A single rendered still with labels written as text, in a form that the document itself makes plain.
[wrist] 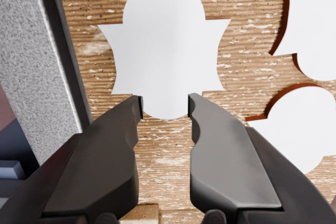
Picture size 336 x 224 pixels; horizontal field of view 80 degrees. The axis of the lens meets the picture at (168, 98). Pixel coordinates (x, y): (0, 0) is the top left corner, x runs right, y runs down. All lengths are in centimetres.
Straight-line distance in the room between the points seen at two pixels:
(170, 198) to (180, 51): 24
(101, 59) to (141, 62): 5
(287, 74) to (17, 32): 30
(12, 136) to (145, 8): 56
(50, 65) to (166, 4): 16
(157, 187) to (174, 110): 15
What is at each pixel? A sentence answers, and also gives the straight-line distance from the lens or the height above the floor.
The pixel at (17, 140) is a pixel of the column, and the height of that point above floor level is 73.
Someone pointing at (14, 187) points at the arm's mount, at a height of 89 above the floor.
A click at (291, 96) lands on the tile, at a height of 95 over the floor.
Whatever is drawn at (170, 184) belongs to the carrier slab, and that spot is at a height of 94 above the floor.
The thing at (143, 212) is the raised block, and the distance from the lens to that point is 36.
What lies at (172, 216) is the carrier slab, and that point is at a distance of 40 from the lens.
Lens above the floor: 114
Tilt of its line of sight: 62 degrees down
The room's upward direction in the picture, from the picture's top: 180 degrees clockwise
